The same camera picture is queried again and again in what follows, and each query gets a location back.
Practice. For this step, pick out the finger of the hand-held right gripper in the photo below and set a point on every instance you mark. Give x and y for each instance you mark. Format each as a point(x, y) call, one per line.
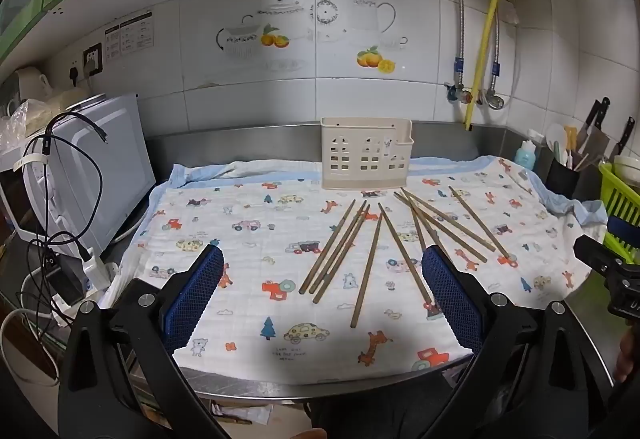
point(595, 251)
point(625, 230)

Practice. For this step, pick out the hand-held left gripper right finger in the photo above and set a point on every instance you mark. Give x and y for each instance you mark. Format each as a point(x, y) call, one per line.
point(452, 304)

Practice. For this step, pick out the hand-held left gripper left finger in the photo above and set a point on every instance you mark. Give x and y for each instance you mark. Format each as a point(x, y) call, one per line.
point(197, 299)

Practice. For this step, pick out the beige plastic utensil holder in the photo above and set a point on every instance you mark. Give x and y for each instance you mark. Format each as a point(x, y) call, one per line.
point(365, 159)

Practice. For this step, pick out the person's right hand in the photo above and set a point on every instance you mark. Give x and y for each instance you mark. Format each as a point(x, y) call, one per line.
point(627, 359)

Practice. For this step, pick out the green plastic dish basket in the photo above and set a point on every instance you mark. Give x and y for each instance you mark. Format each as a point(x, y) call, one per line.
point(620, 199)

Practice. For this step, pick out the white bowl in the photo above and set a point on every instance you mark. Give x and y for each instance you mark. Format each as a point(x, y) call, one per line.
point(627, 166)

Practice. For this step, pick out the black utensil cup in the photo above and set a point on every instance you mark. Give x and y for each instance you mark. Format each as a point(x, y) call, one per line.
point(562, 179)

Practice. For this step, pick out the printed cartoon blanket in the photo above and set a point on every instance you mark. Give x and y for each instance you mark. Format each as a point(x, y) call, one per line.
point(250, 239)

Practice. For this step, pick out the steel cleaver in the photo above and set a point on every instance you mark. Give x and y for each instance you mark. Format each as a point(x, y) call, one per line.
point(595, 141)

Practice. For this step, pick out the white power strip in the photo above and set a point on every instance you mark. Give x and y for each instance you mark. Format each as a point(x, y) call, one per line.
point(100, 279)

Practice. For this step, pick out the yellow kitchen utensil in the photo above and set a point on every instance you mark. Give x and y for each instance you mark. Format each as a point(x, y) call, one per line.
point(571, 136)

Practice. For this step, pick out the white charger plug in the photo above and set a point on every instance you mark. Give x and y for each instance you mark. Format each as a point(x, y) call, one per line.
point(92, 266)

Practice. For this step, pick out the white spatula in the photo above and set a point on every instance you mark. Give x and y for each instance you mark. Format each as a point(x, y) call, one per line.
point(556, 136)

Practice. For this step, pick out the blue pump bottle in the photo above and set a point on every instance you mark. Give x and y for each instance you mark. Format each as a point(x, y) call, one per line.
point(525, 156)

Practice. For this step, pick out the black power adapter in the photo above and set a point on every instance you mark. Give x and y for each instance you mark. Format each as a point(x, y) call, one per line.
point(65, 279)

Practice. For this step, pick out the person's dark trousers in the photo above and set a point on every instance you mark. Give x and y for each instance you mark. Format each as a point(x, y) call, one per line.
point(375, 414)

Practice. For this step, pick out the white microwave oven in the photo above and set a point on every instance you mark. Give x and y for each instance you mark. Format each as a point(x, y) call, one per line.
point(110, 169)

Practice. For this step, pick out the metal pipe valve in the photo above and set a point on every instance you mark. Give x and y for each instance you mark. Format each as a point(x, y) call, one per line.
point(462, 95)
point(495, 101)

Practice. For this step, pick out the clear plastic bag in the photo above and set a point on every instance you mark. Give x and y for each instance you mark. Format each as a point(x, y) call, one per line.
point(40, 114)

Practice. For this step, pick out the white kettle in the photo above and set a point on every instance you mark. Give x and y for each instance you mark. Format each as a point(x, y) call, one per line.
point(30, 81)

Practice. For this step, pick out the dark wall socket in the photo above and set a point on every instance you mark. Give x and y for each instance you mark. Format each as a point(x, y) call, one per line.
point(92, 59)

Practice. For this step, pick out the wall notice sticker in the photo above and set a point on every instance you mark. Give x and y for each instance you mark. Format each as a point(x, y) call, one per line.
point(127, 34)

